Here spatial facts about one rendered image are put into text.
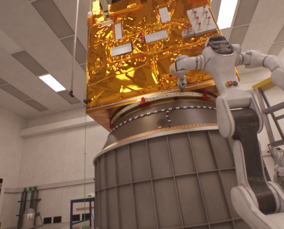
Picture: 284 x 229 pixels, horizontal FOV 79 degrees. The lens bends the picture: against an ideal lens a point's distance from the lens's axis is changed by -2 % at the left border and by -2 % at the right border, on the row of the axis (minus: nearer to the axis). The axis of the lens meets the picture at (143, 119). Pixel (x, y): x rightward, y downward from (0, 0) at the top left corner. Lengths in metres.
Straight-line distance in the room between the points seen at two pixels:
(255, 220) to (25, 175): 9.91
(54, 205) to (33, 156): 2.68
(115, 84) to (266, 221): 2.05
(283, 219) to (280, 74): 0.69
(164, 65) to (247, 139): 1.62
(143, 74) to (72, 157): 7.06
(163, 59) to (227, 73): 1.41
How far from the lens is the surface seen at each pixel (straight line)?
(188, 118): 1.84
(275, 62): 1.23
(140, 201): 1.68
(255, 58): 1.34
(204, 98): 2.27
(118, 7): 3.45
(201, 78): 2.29
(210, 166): 1.67
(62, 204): 8.90
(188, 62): 1.23
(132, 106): 2.18
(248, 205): 1.05
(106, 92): 2.40
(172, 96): 2.09
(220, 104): 1.09
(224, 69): 1.21
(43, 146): 10.06
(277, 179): 1.35
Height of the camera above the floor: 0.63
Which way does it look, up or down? 24 degrees up
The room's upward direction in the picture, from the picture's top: 7 degrees counter-clockwise
